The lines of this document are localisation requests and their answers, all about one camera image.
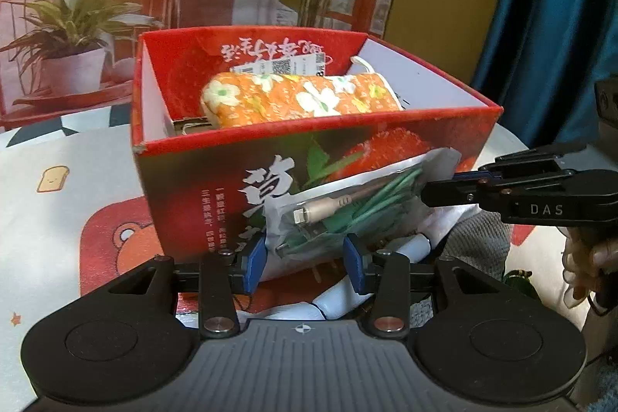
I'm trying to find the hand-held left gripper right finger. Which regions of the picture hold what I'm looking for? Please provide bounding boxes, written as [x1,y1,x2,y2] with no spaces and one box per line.
[342,234,508,340]

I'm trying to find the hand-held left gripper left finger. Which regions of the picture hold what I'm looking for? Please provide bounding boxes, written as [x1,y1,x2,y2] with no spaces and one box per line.
[104,236,268,340]

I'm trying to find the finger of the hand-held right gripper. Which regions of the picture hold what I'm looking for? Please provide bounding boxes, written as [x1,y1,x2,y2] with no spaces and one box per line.
[419,177,505,213]
[451,142,589,184]

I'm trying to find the grey cloth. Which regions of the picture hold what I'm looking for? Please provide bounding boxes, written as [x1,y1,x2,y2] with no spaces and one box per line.
[432,212,513,290]

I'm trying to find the clear bag of cables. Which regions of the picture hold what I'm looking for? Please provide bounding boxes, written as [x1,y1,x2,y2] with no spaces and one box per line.
[274,148,463,269]

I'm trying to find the red cardboard box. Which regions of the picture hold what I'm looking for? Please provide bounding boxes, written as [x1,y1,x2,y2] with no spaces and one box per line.
[129,26,506,283]

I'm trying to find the green tasselled ornament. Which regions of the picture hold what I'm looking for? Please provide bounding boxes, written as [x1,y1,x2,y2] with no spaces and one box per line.
[502,268,542,303]

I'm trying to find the orange floral cloth roll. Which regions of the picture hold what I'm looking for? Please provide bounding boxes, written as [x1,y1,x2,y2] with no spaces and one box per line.
[199,71,405,129]

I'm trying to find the person's right hand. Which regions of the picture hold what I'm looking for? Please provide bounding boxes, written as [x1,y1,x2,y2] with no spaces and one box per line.
[561,229,618,312]

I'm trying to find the teal curtain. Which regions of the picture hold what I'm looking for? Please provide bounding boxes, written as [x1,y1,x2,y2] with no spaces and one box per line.
[469,0,618,152]

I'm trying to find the printed cartoon tablecloth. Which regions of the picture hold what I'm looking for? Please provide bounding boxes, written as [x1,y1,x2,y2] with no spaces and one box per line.
[0,107,537,412]

